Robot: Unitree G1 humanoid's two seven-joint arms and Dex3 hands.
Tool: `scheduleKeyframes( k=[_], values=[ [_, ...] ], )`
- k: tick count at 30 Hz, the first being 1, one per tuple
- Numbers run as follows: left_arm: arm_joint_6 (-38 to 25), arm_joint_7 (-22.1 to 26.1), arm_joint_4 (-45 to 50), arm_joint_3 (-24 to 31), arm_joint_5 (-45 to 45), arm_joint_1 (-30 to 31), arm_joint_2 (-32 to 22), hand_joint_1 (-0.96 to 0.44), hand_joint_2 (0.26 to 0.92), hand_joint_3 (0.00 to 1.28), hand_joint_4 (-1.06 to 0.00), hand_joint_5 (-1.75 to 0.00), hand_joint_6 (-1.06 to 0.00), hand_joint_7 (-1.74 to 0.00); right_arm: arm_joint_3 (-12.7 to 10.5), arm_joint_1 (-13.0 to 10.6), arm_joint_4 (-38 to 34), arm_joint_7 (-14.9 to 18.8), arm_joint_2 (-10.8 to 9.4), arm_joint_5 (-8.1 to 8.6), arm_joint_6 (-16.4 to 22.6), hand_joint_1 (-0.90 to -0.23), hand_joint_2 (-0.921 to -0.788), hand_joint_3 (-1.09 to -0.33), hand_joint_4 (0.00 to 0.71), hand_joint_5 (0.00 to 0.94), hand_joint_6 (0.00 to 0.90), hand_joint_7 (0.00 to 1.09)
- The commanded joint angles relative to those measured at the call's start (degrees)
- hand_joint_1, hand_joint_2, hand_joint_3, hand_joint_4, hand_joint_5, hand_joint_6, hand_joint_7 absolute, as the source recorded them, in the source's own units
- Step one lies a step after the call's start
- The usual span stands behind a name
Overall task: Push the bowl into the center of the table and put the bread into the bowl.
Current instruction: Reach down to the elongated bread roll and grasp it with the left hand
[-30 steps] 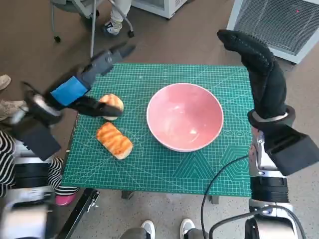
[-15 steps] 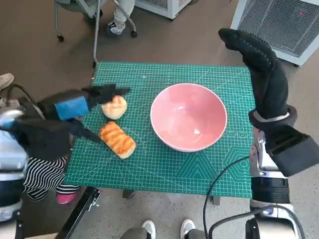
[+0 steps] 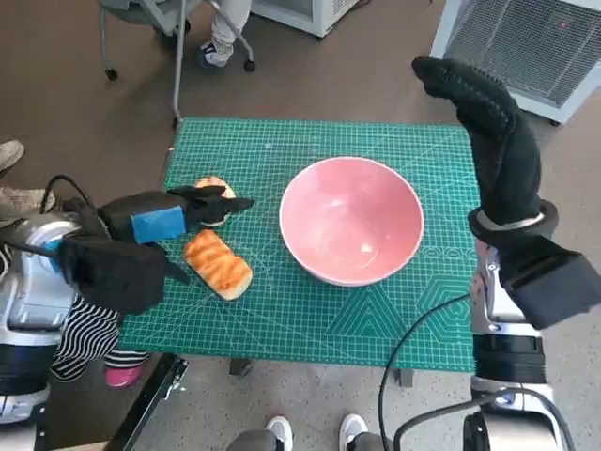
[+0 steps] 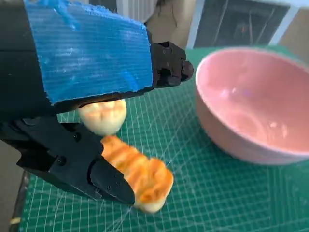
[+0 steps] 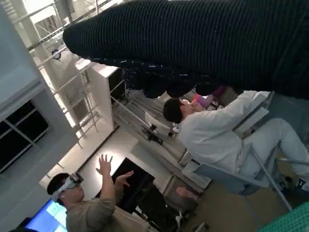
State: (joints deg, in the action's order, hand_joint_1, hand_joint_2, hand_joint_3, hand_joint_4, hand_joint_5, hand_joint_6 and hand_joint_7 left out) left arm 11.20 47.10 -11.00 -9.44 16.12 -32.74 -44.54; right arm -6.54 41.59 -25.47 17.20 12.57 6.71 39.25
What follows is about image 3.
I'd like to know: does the round toy bread bun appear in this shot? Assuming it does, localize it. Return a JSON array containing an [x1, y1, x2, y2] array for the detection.
[[194, 175, 238, 202]]

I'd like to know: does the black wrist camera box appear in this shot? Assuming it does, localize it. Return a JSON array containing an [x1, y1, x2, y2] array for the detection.
[[497, 234, 601, 330], [58, 237, 192, 316]]

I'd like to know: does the black metal frame rail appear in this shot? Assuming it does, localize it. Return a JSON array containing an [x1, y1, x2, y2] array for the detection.
[[110, 351, 192, 451]]

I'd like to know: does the grey wheeled chair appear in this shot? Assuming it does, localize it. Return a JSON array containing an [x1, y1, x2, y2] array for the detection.
[[100, 0, 257, 81]]

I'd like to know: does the person in striped clothing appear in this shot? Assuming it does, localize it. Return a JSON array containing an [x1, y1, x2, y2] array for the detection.
[[0, 241, 151, 389]]

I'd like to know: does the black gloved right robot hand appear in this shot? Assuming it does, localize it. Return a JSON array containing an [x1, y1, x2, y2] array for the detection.
[[411, 55, 544, 228]]

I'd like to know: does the long orange toy bread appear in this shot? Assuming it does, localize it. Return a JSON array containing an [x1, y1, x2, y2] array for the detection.
[[182, 228, 254, 302]]

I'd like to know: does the person's beige shoe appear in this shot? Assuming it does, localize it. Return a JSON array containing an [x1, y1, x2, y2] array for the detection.
[[0, 138, 25, 173], [0, 186, 56, 229]]

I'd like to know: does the long black robot cable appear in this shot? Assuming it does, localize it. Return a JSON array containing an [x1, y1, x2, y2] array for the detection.
[[378, 293, 470, 451]]

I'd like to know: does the white appliance with glass front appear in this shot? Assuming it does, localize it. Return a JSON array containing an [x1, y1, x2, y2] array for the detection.
[[248, 0, 361, 38]]

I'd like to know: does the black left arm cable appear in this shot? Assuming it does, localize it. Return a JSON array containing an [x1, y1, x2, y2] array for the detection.
[[0, 174, 102, 257]]

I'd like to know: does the green cutting mat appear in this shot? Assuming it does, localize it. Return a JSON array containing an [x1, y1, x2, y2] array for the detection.
[[116, 117, 485, 374]]

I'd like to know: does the grey metal leg pole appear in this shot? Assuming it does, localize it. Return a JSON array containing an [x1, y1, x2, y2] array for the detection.
[[172, 0, 189, 129]]

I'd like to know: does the pink bowl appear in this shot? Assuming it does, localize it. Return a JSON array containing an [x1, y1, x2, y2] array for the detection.
[[279, 157, 426, 288]]

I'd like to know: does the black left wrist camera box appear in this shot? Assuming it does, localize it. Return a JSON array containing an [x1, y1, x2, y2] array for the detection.
[[58, 237, 192, 316]]

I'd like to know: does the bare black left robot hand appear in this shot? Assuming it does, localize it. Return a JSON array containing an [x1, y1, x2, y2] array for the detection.
[[100, 185, 256, 245]]

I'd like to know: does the black right elbow cable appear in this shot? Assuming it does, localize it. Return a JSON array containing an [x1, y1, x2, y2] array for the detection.
[[393, 392, 564, 451]]

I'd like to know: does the grey leg with white shoe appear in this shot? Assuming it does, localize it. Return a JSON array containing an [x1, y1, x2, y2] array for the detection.
[[340, 412, 395, 451], [232, 415, 295, 451]]

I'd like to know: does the white mesh-front cabinet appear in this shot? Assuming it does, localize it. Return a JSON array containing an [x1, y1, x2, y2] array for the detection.
[[429, 0, 601, 124]]

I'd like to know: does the seated person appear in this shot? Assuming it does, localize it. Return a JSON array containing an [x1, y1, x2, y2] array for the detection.
[[196, 0, 253, 70]]

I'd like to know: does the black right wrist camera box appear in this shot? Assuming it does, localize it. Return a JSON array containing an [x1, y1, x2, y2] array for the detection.
[[497, 234, 601, 330]]

